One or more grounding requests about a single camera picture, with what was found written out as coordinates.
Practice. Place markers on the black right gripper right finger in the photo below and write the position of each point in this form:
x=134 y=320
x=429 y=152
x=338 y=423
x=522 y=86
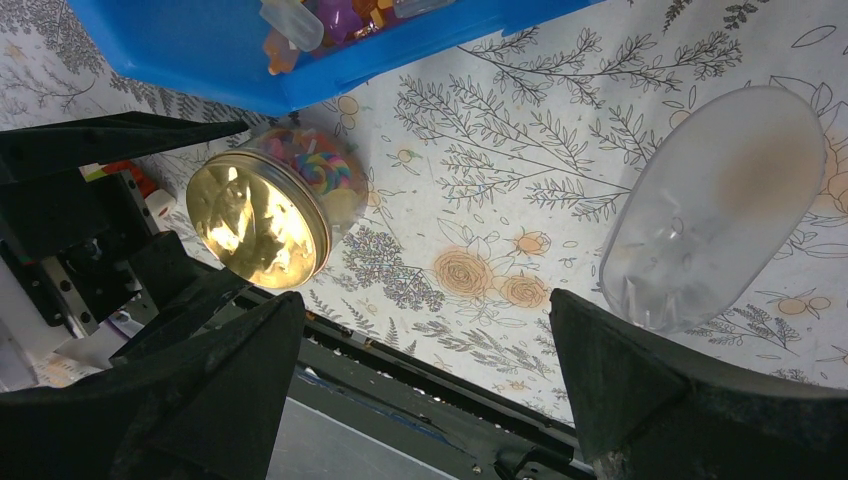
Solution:
x=646 y=407

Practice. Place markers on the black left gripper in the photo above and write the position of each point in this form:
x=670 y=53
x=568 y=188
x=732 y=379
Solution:
x=84 y=247

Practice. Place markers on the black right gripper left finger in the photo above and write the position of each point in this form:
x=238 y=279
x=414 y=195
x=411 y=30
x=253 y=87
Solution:
x=206 y=408

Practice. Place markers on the gold round jar lid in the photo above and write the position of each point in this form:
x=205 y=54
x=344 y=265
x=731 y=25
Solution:
x=258 y=219

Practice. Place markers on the blue plastic bin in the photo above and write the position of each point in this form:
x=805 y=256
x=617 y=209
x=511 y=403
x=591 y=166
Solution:
x=212 y=49

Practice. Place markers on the translucent plastic scoop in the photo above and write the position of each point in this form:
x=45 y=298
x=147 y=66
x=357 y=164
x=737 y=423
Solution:
x=714 y=204

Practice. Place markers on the floral patterned table mat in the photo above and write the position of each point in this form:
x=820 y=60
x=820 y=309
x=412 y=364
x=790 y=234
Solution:
x=495 y=170

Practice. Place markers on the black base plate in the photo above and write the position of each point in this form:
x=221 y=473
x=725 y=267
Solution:
x=357 y=408

